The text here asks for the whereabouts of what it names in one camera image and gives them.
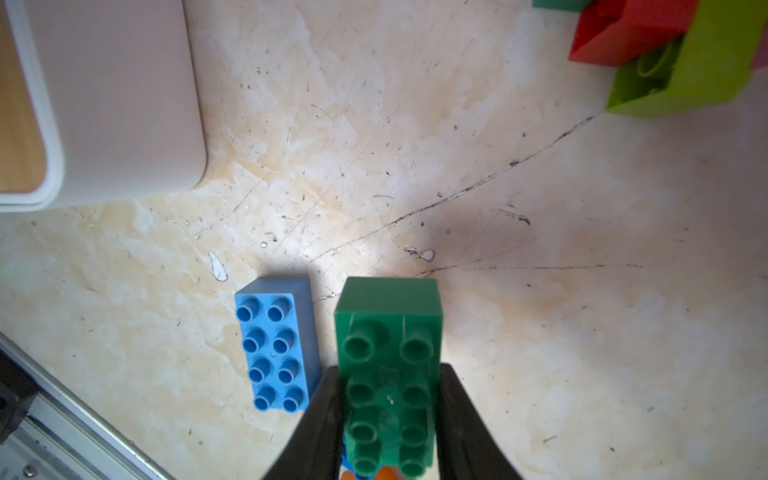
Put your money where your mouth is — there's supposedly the blue square block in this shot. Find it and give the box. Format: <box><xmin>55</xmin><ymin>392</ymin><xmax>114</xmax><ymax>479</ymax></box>
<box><xmin>341</xmin><ymin>445</ymin><xmax>374</xmax><ymax>480</ymax></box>

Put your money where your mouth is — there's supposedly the orange block front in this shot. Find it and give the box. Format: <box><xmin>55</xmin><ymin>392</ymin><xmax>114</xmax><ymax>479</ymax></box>
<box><xmin>340</xmin><ymin>467</ymin><xmax>399</xmax><ymax>480</ymax></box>

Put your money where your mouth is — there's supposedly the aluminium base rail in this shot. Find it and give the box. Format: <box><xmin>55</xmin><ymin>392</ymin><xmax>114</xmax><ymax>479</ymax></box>
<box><xmin>1</xmin><ymin>335</ymin><xmax>172</xmax><ymax>479</ymax></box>

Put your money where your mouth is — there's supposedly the red long block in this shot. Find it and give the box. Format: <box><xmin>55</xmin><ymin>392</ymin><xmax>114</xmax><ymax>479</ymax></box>
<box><xmin>569</xmin><ymin>0</ymin><xmax>698</xmax><ymax>67</ymax></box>

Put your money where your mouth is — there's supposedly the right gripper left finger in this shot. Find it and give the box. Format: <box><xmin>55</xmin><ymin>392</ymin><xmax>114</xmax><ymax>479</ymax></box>
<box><xmin>264</xmin><ymin>366</ymin><xmax>344</xmax><ymax>480</ymax></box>

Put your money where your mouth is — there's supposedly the lime long block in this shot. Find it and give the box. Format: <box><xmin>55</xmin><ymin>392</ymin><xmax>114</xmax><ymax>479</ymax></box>
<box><xmin>606</xmin><ymin>1</ymin><xmax>767</xmax><ymax>118</ymax></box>

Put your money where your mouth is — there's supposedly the light blue block left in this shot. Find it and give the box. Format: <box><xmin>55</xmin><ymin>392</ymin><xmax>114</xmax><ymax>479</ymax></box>
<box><xmin>234</xmin><ymin>277</ymin><xmax>322</xmax><ymax>414</ymax></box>

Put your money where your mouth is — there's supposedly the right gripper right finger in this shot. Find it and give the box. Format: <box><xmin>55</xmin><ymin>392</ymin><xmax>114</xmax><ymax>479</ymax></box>
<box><xmin>436</xmin><ymin>363</ymin><xmax>522</xmax><ymax>480</ymax></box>

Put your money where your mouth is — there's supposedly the white tray with wood lid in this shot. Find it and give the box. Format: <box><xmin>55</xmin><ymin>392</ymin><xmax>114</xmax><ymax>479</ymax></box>
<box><xmin>1</xmin><ymin>1</ymin><xmax>207</xmax><ymax>212</ymax></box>

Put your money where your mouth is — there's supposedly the green block front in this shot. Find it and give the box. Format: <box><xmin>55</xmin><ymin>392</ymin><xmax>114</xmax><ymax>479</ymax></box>
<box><xmin>334</xmin><ymin>277</ymin><xmax>443</xmax><ymax>479</ymax></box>

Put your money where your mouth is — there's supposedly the pink block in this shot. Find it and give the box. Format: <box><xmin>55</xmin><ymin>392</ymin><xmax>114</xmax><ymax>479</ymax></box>
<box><xmin>751</xmin><ymin>39</ymin><xmax>768</xmax><ymax>70</ymax></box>

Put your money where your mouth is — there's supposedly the dark green block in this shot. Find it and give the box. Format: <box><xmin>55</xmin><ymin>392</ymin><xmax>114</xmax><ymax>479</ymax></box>
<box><xmin>532</xmin><ymin>0</ymin><xmax>592</xmax><ymax>12</ymax></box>

